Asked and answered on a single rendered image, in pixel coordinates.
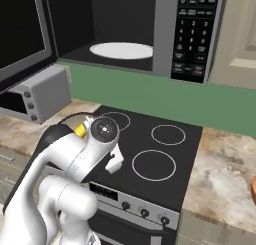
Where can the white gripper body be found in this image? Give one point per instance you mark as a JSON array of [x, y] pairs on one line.
[[115, 162]]

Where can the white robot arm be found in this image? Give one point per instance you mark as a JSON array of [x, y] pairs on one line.
[[43, 175]]

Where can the yellow corn cob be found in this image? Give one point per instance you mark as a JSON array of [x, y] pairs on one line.
[[80, 130]]

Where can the white microwave turntable plate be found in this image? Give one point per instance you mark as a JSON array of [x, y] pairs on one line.
[[121, 50]]

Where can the silver microwave oven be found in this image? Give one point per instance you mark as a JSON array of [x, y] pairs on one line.
[[165, 29]]

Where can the black microwave door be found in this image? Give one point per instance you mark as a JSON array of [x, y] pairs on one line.
[[20, 25]]

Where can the black oven knob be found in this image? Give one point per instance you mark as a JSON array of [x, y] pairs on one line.
[[164, 219], [125, 206], [144, 212]]

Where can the black glass hob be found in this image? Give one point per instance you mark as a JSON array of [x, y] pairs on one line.
[[173, 175]]

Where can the silver and black oven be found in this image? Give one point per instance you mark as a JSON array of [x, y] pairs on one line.
[[133, 229]]

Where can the silver toaster oven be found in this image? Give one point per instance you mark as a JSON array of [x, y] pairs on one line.
[[46, 92]]

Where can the grey drawer front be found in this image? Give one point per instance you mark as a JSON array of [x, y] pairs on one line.
[[13, 170]]

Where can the grey base cupboard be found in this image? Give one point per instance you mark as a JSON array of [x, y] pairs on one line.
[[216, 232]]

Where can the orange round object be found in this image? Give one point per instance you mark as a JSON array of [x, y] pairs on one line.
[[254, 190]]

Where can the beige wall cupboard door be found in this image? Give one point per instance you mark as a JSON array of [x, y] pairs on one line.
[[238, 35]]

